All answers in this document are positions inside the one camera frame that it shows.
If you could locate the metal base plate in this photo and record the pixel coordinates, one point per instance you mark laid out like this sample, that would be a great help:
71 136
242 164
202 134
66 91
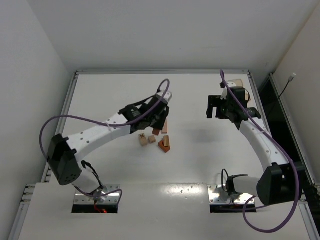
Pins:
109 194
218 197

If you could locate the red-brown arch block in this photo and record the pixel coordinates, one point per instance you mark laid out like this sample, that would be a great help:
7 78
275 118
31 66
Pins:
164 148

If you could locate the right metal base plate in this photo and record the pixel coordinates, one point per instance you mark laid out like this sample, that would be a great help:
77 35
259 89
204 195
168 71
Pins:
218 197

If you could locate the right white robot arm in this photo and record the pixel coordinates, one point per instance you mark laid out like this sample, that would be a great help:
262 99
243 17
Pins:
281 182

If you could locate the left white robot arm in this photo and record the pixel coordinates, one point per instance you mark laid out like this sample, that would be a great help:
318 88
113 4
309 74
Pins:
66 154

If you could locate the dark-topped wood block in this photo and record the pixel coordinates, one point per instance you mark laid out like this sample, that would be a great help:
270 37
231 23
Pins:
166 141

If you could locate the clear orange plastic box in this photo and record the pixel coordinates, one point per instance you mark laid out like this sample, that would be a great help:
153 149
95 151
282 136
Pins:
239 83

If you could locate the small plain wood cube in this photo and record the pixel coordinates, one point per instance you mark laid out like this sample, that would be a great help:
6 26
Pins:
152 139

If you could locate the wood cube letter N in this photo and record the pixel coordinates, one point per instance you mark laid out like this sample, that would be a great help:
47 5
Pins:
142 136

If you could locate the light wood cube block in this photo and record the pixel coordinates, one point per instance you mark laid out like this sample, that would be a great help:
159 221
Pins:
143 142

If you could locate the red-brown long block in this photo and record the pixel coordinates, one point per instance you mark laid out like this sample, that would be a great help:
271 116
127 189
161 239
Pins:
156 132

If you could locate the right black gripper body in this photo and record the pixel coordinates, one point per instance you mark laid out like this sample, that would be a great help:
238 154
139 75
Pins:
215 106

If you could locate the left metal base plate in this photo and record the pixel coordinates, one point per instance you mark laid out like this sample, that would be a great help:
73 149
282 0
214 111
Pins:
109 194

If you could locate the light wood long block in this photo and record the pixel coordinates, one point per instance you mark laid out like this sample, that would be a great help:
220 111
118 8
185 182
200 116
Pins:
165 127

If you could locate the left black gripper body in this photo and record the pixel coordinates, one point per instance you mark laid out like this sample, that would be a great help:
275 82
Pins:
158 117

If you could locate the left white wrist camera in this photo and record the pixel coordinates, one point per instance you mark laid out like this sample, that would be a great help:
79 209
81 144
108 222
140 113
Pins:
166 98

